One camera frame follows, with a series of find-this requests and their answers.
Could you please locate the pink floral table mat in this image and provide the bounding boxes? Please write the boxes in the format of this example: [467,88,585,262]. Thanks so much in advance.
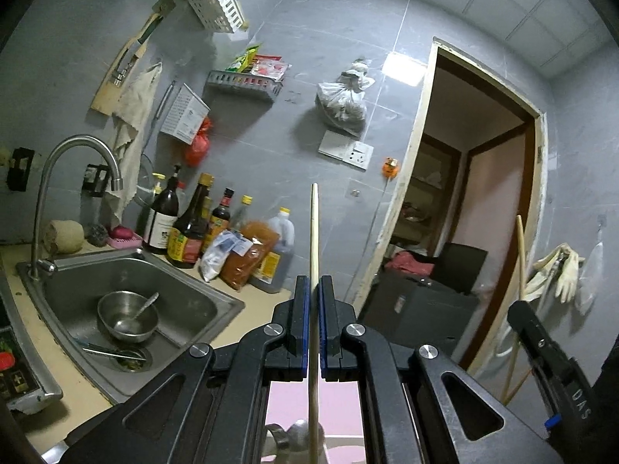
[262,379,366,464]

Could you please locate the steel ladle in caddy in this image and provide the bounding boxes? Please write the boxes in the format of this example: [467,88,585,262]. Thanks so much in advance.
[261,419,310,463]

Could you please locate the dark grey cabinet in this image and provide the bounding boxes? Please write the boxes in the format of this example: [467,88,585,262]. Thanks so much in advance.
[360,270,479,355]

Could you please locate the clear hanging plastic bag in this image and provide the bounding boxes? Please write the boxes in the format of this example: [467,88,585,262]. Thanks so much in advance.
[575,225,604,316]

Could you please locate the spoon in steel bowl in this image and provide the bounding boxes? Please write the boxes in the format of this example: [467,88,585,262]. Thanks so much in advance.
[113,292,159,334]

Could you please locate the white rubber gloves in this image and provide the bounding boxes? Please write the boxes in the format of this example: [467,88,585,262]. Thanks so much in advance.
[523,243,585,304]

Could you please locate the steel bowl in sink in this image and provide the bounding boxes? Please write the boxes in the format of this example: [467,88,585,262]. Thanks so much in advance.
[96,290,159,344]

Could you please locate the orange spice powder bag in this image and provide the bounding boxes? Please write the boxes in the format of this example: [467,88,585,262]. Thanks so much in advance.
[219,221,280,290]

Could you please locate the red cloth on cabinet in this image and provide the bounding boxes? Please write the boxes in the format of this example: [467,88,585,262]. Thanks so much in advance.
[385,250,434,278]

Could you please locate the large dark oil jug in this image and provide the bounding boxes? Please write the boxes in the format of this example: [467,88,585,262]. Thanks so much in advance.
[250,207,295,293]

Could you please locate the white seasoning packet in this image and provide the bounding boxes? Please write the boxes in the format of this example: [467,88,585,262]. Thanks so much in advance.
[199,229,252,283]

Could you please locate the large dark sauce bottle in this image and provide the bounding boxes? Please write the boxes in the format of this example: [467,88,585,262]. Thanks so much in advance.
[166,173,214,268]

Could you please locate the thick brown chopstick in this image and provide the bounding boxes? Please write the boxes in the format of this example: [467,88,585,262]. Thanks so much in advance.
[501,215,527,405]

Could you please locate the stainless steel sink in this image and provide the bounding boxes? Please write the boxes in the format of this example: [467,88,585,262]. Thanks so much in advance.
[17,248,245,402]

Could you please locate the pink soap dish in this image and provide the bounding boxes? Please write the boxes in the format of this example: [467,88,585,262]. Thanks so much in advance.
[107,225,143,249]

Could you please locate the yellow cap clear bottle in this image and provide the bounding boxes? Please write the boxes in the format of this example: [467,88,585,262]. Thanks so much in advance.
[230,195,253,232]

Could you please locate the small red cap bottle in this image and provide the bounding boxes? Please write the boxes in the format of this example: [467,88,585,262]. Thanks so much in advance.
[202,188,234,252]

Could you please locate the dark bottle white label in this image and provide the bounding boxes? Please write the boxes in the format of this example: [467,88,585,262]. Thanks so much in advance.
[143,164,181,254]

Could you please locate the curved steel faucet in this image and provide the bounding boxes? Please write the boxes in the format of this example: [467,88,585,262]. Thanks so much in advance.
[28,134,123,281]

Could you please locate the round loofah scrubber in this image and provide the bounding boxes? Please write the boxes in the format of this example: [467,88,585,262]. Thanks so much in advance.
[43,220,85,254]

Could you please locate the red plastic bag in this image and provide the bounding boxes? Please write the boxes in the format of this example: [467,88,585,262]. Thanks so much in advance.
[184,116,212,168]

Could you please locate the beige hanging dish cloth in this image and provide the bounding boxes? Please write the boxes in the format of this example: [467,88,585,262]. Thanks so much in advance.
[104,61,162,229]

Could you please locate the hanging plastic bag of garlic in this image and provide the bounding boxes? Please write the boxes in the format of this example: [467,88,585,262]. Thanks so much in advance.
[316,58,374,139]

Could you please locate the wooden cutting board hanging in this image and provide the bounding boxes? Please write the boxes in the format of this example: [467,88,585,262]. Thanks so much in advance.
[90,13,164,116]

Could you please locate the white hose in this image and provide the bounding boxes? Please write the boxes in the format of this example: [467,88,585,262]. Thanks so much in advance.
[495,322,522,358]

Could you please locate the orange wall hook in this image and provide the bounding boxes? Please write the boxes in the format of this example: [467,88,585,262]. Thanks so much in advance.
[382,157,400,180]

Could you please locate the white wall socket panel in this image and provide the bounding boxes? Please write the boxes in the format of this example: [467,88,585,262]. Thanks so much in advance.
[318,130,373,171]

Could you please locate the wooden door frame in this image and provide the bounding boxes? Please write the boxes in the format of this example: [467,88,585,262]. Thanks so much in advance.
[352,36,548,373]

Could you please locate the white wall calendar box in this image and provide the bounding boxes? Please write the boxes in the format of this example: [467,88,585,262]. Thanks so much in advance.
[159,84,210,145]

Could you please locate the black wall outlet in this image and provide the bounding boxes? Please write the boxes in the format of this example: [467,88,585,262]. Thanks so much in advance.
[6,147,34,192]

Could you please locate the grey wall shelf rack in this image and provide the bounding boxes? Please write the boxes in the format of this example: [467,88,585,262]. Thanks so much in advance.
[207,70,282,103]

